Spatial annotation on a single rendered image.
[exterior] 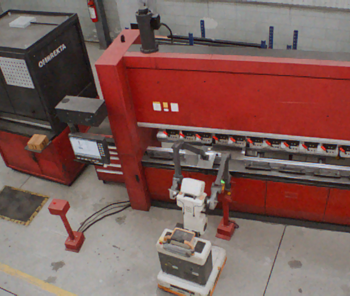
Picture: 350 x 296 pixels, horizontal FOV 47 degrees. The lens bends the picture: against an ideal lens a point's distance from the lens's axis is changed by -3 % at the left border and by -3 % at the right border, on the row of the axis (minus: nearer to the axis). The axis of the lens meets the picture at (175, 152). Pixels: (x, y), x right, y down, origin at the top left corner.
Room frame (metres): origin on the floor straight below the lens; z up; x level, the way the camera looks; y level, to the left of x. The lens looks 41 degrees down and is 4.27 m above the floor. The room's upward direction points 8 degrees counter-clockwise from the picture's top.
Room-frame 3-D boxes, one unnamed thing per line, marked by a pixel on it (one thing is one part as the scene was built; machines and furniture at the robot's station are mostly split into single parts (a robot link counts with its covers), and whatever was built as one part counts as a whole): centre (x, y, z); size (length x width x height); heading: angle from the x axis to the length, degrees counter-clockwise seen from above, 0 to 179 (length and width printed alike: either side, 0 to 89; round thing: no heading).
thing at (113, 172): (4.58, 0.88, 0.50); 0.50 x 0.50 x 1.00; 69
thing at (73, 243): (3.39, 1.49, 0.41); 0.25 x 0.20 x 0.83; 159
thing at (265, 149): (3.86, -0.88, 0.93); 2.30 x 0.14 x 0.10; 69
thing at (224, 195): (3.29, -0.52, 0.75); 0.20 x 0.16 x 0.18; 59
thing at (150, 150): (3.91, 0.11, 0.92); 0.50 x 0.06 x 0.10; 69
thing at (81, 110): (3.71, 0.95, 1.53); 0.51 x 0.25 x 0.85; 65
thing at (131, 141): (4.23, 0.45, 1.15); 0.85 x 0.25 x 2.30; 159
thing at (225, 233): (3.27, -0.50, 0.06); 0.25 x 0.20 x 0.12; 149
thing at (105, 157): (3.61, 0.94, 1.42); 0.45 x 0.12 x 0.36; 65
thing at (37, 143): (4.36, 1.84, 1.04); 0.30 x 0.26 x 0.12; 61
